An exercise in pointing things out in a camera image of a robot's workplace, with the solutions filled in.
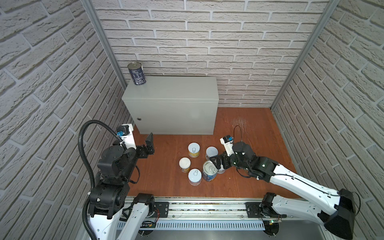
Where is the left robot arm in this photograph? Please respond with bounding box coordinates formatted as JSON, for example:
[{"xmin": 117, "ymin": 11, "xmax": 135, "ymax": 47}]
[{"xmin": 83, "ymin": 134, "xmax": 160, "ymax": 240}]

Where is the tall dark blue can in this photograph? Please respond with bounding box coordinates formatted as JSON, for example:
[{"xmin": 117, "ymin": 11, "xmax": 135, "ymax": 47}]
[{"xmin": 128, "ymin": 62, "xmax": 146, "ymax": 86}]

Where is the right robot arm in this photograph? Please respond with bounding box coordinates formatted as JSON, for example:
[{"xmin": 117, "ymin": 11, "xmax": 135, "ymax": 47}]
[{"xmin": 210, "ymin": 136, "xmax": 357, "ymax": 240}]

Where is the yellow can with pull tab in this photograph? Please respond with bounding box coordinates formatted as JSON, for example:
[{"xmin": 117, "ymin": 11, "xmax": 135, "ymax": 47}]
[{"xmin": 188, "ymin": 143, "xmax": 201, "ymax": 158}]

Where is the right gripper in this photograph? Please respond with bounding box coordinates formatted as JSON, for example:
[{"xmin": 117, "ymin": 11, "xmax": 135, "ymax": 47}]
[{"xmin": 210, "ymin": 150, "xmax": 251, "ymax": 173}]

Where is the white can near right gripper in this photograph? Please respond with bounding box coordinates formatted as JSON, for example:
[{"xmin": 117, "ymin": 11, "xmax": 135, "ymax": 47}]
[{"xmin": 206, "ymin": 146, "xmax": 219, "ymax": 161}]

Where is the grey metal cabinet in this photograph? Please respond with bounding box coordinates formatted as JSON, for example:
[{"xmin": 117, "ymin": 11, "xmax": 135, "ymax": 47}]
[{"xmin": 122, "ymin": 76, "xmax": 219, "ymax": 135}]

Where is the aluminium corner profile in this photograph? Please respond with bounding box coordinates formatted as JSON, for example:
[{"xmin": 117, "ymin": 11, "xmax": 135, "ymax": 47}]
[
  {"xmin": 270, "ymin": 0, "xmax": 340, "ymax": 111},
  {"xmin": 82, "ymin": 0, "xmax": 128, "ymax": 90}
]

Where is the aluminium corner profile left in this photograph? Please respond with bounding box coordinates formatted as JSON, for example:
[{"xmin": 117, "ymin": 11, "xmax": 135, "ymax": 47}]
[{"xmin": 82, "ymin": 0, "xmax": 128, "ymax": 90}]

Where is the right camera black cable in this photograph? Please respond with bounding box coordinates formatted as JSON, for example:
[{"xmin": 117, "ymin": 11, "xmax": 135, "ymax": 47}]
[{"xmin": 232, "ymin": 125, "xmax": 244, "ymax": 143}]

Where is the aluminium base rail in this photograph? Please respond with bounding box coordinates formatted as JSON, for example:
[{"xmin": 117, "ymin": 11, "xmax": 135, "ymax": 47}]
[{"xmin": 83, "ymin": 196, "xmax": 331, "ymax": 232}]

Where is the orange can with white lid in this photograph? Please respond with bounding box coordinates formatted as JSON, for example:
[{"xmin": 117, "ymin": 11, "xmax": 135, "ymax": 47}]
[{"xmin": 179, "ymin": 157, "xmax": 191, "ymax": 173}]

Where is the white can with pull tab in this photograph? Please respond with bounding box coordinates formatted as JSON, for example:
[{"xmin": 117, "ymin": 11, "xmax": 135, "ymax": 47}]
[{"xmin": 188, "ymin": 169, "xmax": 202, "ymax": 186}]

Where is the large blue can gold lid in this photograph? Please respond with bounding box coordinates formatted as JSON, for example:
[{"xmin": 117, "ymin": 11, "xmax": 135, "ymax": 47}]
[{"xmin": 203, "ymin": 161, "xmax": 218, "ymax": 182}]

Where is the aluminium corner profile right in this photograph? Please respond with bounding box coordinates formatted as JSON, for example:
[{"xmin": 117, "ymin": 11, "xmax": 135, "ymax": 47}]
[{"xmin": 270, "ymin": 0, "xmax": 340, "ymax": 111}]

